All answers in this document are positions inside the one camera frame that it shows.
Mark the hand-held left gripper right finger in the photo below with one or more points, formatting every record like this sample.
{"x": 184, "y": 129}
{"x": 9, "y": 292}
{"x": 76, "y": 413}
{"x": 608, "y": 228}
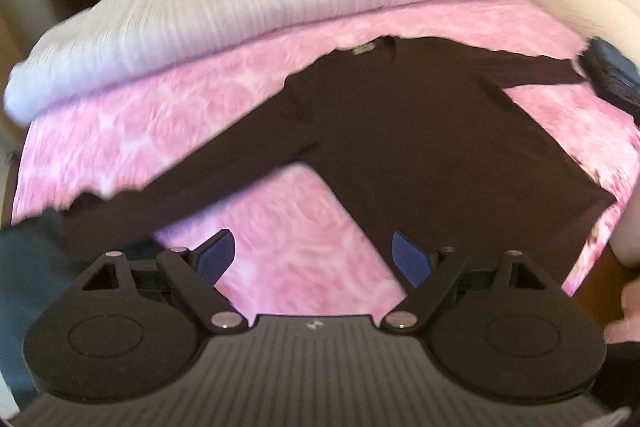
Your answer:
{"x": 410, "y": 259}

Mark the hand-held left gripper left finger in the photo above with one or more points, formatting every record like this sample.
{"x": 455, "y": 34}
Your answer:
{"x": 215, "y": 257}

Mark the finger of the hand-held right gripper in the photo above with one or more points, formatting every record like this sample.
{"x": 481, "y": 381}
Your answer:
{"x": 597, "y": 64}

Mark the dark brown long-sleeve shirt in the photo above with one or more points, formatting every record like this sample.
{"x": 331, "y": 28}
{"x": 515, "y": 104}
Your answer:
{"x": 400, "y": 147}

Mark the pink rose bed sheet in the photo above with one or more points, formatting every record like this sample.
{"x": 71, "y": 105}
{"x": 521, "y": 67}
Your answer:
{"x": 150, "y": 117}

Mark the blue-grey garment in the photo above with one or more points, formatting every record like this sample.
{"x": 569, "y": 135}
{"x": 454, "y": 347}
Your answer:
{"x": 25, "y": 307}

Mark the light grey ribbed quilt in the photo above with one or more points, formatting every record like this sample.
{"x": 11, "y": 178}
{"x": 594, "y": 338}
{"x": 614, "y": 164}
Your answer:
{"x": 175, "y": 22}

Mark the person's dark clothing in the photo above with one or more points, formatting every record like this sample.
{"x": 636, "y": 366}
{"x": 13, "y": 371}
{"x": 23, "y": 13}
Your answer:
{"x": 622, "y": 372}

